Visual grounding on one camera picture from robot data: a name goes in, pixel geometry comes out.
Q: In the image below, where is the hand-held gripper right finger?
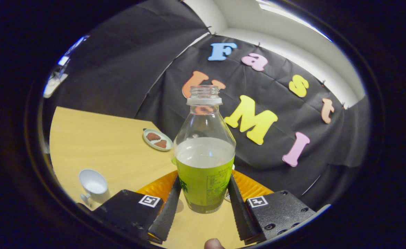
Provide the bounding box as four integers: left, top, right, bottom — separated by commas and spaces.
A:
227, 169, 317, 244

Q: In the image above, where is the ceiling light panel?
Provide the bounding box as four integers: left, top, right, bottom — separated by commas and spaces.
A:
256, 0, 332, 41

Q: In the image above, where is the green label juice bottle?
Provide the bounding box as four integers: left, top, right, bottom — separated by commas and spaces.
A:
173, 85, 236, 214

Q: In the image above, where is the white cup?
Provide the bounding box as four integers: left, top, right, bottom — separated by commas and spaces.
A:
78, 169, 109, 207

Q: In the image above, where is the light green plate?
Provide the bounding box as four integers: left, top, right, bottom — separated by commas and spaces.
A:
142, 129, 173, 152

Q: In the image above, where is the wooden table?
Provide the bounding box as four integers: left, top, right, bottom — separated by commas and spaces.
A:
49, 106, 258, 249

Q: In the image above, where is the black backdrop cloth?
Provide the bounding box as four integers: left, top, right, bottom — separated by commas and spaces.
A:
46, 0, 371, 211

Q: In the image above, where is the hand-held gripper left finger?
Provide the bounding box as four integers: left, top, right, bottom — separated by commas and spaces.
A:
92, 170, 182, 244

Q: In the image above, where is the bright window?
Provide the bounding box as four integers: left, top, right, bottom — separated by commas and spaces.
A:
43, 35, 90, 99

